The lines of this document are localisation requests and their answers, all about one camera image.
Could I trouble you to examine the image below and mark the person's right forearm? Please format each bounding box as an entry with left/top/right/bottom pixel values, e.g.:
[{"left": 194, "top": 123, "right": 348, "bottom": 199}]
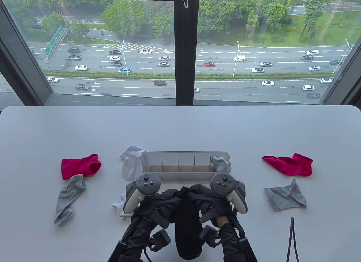
[{"left": 217, "top": 217, "right": 258, "bottom": 262}]

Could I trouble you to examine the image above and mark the person's left hand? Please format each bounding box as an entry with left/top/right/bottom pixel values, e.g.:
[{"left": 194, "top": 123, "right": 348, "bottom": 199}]
[{"left": 132, "top": 189, "right": 183, "bottom": 230}]

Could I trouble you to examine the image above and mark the red sock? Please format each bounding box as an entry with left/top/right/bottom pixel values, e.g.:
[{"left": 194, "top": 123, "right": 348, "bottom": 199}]
[
  {"left": 262, "top": 153, "right": 314, "bottom": 177},
  {"left": 61, "top": 154, "right": 102, "bottom": 180}
]

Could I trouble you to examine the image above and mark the grey sock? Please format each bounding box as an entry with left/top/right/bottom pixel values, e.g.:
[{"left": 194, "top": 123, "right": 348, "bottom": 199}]
[
  {"left": 264, "top": 179, "right": 307, "bottom": 212},
  {"left": 54, "top": 174, "right": 87, "bottom": 227}
]

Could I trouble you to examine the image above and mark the white sock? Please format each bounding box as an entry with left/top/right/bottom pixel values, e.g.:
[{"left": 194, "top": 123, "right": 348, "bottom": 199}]
[
  {"left": 120, "top": 145, "right": 147, "bottom": 181},
  {"left": 111, "top": 194, "right": 133, "bottom": 219}
]

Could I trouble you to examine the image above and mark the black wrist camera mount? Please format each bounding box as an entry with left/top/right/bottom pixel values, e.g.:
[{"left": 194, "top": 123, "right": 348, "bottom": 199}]
[
  {"left": 148, "top": 229, "right": 172, "bottom": 252},
  {"left": 199, "top": 225, "right": 220, "bottom": 247}
]

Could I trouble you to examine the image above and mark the clear plastic divided organizer box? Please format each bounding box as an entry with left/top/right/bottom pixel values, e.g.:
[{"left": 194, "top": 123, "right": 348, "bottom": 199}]
[{"left": 142, "top": 152, "right": 232, "bottom": 182}]

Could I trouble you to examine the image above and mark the black sock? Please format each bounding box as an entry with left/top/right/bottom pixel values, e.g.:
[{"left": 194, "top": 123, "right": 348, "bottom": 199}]
[{"left": 174, "top": 186, "right": 204, "bottom": 260}]

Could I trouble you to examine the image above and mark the person's right hand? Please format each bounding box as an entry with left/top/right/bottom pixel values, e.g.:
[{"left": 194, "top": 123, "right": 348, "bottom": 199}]
[{"left": 189, "top": 184, "right": 236, "bottom": 225}]

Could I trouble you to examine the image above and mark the light blue sock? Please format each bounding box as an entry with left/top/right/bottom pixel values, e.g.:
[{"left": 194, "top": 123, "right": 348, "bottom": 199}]
[{"left": 211, "top": 154, "right": 229, "bottom": 172}]

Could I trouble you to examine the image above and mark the person's left forearm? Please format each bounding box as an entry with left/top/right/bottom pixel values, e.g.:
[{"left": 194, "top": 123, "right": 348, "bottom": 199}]
[{"left": 109, "top": 217, "right": 158, "bottom": 262}]

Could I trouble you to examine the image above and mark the black cable loop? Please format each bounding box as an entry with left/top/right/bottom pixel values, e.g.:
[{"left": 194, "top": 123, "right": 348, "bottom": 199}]
[{"left": 286, "top": 217, "right": 299, "bottom": 262}]

